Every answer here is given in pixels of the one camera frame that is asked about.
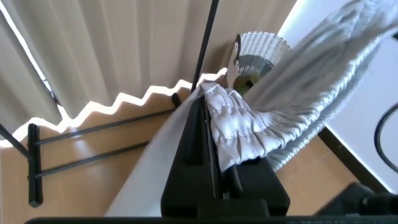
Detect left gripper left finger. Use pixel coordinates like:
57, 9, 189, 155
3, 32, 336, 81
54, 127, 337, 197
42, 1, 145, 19
160, 96, 224, 218

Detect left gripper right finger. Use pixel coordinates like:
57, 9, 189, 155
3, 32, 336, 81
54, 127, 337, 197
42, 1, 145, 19
222, 157, 290, 217

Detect pale grey shorts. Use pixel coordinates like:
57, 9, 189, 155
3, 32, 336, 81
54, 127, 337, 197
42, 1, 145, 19
105, 0, 398, 218

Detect white laundry basket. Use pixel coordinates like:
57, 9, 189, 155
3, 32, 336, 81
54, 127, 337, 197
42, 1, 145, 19
226, 30, 293, 94

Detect black clothes rack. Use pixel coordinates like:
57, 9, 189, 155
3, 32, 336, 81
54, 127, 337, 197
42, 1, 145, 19
0, 0, 220, 208

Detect beige curtain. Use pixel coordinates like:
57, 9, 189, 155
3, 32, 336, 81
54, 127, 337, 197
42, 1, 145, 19
0, 0, 298, 138

